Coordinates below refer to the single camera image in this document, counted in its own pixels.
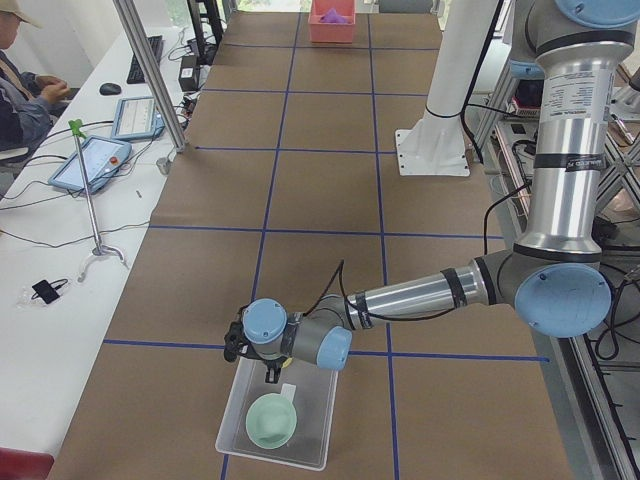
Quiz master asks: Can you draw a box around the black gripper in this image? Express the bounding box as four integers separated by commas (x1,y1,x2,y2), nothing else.
262,356,293,384

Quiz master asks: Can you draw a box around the pale green bowl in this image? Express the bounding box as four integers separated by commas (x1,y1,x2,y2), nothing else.
245,393,297,450

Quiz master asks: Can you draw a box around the purple cloth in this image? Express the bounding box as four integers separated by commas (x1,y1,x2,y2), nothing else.
320,8,349,24

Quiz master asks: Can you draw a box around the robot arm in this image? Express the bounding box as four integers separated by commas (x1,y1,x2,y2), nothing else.
224,1,639,383

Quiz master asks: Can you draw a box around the white label in box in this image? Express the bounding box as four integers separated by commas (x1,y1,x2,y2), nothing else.
280,383,296,403

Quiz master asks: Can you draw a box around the clear plastic box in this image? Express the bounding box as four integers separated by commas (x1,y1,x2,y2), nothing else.
215,358,338,471

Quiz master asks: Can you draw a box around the black power adapter box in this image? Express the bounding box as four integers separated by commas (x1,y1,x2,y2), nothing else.
178,55,201,92

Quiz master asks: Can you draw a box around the small black device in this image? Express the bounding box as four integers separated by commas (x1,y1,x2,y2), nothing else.
31,278,69,305

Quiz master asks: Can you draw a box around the red chair corner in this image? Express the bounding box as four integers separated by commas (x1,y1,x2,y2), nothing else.
1,448,54,480

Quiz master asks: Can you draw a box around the near teach pendant tablet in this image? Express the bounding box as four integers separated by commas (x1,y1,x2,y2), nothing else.
48,136,132,193

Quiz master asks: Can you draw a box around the teach pendant tablet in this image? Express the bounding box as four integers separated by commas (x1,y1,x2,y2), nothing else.
111,96,165,141
48,136,132,193

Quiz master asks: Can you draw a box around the far teach pendant tablet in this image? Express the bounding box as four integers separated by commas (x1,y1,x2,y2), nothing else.
111,96,165,141

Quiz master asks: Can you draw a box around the metal stand with green clip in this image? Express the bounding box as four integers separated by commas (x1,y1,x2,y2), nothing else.
69,119,128,282

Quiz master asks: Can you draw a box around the black keyboard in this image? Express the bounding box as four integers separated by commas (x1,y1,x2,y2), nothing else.
126,35,165,85

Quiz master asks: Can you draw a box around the black computer mouse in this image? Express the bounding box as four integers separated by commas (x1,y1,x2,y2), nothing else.
99,82,122,96

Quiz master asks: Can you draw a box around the pink plastic bin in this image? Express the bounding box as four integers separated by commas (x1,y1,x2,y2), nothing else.
308,0,356,44

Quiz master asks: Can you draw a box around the seated person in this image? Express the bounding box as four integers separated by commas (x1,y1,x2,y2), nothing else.
1,1,71,154

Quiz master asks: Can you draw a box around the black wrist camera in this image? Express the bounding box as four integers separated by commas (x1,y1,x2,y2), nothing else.
223,310,247,363

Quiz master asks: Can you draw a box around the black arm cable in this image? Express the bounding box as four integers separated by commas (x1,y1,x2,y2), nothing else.
302,258,466,321

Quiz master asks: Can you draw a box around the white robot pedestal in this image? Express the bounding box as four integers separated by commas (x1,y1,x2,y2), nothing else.
395,1,509,177

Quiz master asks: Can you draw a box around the aluminium frame post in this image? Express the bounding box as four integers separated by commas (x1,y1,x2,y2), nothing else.
113,0,187,153

